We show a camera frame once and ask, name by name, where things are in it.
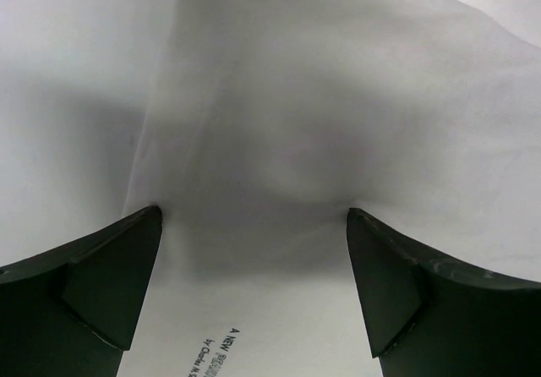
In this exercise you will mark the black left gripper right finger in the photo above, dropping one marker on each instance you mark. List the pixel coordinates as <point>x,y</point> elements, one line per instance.
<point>428,314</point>

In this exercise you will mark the white green Charlie Brown shirt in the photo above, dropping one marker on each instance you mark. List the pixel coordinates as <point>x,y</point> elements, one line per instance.
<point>270,119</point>

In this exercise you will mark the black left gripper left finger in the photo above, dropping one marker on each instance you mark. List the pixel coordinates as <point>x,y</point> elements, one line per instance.
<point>73,310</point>

